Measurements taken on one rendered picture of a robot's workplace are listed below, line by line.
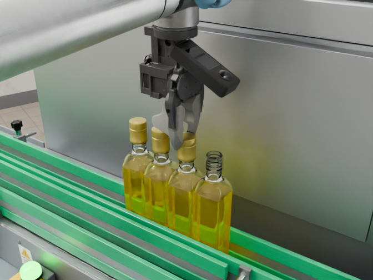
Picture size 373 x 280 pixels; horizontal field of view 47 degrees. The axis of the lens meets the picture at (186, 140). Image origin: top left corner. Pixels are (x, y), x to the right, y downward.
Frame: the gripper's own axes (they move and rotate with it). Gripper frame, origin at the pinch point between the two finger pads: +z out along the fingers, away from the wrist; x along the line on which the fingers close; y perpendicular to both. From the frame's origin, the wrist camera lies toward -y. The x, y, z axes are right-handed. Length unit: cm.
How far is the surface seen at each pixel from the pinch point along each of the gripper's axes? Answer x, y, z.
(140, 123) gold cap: 0.3, 10.4, -0.7
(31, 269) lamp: 19.3, 26.4, 30.1
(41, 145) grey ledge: -15, 64, 27
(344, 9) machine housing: -13.1, -20.6, -23.0
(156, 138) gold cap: 1.7, 5.6, 0.6
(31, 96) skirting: -164, 280, 111
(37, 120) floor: -143, 246, 117
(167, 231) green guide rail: 4.0, 1.7, 19.0
